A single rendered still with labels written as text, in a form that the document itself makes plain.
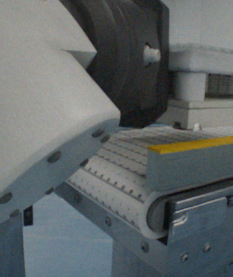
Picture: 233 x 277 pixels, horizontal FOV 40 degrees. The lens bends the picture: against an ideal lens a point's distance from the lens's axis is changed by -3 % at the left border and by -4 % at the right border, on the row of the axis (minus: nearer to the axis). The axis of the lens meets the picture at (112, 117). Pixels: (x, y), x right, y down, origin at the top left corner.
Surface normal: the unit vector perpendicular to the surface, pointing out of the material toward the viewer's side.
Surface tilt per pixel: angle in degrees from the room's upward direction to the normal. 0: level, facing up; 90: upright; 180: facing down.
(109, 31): 80
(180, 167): 90
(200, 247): 90
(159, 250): 90
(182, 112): 90
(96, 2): 65
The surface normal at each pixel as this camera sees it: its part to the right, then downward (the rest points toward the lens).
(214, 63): 0.54, 0.14
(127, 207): -0.82, -0.14
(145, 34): 0.86, -0.22
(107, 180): -0.62, -0.59
